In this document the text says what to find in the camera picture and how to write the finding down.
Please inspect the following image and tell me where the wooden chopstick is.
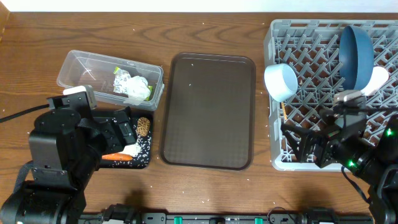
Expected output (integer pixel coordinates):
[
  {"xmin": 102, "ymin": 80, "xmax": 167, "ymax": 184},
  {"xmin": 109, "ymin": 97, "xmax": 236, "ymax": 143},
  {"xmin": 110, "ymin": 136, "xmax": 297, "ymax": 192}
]
[{"xmin": 280, "ymin": 102, "xmax": 287, "ymax": 121}]

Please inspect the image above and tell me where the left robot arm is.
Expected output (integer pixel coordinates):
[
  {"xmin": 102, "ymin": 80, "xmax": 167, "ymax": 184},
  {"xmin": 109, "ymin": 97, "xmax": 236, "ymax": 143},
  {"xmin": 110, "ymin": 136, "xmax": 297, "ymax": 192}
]
[{"xmin": 1, "ymin": 108, "xmax": 135, "ymax": 223}]

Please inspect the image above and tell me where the orange carrot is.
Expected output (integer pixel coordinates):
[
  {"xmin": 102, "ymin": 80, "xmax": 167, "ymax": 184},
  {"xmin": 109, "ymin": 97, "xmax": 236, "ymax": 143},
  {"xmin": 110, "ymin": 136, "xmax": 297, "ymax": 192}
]
[{"xmin": 102, "ymin": 153, "xmax": 133, "ymax": 161}]

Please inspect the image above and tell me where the dark blue bowl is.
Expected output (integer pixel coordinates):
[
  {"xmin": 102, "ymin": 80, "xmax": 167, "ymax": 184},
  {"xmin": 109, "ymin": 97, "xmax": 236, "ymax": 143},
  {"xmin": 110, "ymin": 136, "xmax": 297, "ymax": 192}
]
[{"xmin": 339, "ymin": 26, "xmax": 374, "ymax": 90}]

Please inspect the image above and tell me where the brown serving tray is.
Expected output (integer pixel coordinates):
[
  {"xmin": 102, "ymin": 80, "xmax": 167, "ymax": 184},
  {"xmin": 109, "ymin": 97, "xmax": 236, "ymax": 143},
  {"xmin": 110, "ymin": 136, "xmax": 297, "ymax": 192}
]
[{"xmin": 159, "ymin": 52, "xmax": 256, "ymax": 171}]

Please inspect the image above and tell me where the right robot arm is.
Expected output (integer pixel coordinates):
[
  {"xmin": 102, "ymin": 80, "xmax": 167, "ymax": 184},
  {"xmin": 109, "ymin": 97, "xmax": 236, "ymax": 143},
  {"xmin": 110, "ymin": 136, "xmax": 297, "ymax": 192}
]
[{"xmin": 280, "ymin": 115, "xmax": 397, "ymax": 223}]

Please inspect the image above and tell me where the pile of white rice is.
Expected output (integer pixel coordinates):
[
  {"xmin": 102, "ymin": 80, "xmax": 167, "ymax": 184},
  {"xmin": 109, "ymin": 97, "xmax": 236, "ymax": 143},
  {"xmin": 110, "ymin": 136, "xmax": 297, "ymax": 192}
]
[{"xmin": 108, "ymin": 118, "xmax": 152, "ymax": 167}]

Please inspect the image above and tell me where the foil wrapper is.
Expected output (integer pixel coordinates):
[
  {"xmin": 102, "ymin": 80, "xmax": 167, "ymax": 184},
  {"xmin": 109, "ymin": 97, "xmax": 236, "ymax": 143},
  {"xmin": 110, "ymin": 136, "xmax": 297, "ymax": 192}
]
[{"xmin": 113, "ymin": 67, "xmax": 131, "ymax": 94}]

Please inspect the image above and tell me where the brown mushroom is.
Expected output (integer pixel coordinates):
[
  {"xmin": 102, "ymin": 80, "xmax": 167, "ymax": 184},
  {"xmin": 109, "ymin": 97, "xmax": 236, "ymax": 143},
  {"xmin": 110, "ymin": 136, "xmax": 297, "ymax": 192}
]
[{"xmin": 136, "ymin": 117, "xmax": 151, "ymax": 137}]

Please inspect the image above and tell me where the black tray bin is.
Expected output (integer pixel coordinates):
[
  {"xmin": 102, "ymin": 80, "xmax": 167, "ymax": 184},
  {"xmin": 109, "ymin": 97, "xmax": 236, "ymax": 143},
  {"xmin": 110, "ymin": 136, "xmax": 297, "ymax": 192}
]
[{"xmin": 93, "ymin": 109, "xmax": 154, "ymax": 170}]

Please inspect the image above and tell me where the yellow green snack packet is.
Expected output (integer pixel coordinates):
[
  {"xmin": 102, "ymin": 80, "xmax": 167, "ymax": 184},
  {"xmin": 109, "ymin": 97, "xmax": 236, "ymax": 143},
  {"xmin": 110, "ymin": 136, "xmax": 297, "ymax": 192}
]
[{"xmin": 146, "ymin": 85, "xmax": 153, "ymax": 101}]

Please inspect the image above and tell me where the white crumpled tissue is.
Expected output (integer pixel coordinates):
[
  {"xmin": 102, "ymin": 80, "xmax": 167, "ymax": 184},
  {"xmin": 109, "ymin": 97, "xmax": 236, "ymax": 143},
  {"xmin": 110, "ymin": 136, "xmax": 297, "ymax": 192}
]
[{"xmin": 127, "ymin": 76, "xmax": 150, "ymax": 104}]

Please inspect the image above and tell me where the grey plastic dishwasher rack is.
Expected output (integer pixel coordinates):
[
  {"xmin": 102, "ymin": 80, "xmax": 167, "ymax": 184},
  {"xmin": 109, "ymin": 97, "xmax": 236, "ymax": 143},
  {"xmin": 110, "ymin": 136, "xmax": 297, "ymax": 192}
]
[{"xmin": 264, "ymin": 19, "xmax": 397, "ymax": 172}]

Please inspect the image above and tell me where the light blue rice bowl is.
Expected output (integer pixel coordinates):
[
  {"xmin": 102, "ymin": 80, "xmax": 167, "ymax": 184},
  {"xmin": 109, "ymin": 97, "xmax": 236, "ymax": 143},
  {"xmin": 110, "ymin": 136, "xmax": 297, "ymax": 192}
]
[{"xmin": 264, "ymin": 63, "xmax": 298, "ymax": 102}]

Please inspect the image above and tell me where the pink cup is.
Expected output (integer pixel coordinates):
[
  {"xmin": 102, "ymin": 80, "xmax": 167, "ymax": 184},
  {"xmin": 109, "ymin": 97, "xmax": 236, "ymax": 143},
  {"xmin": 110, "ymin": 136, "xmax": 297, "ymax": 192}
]
[{"xmin": 361, "ymin": 66, "xmax": 389, "ymax": 96}]

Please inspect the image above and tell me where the clear plastic bin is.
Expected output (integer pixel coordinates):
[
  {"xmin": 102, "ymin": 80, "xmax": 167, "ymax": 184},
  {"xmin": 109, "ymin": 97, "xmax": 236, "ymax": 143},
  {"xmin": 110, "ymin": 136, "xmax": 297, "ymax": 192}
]
[{"xmin": 57, "ymin": 50, "xmax": 164, "ymax": 111}]

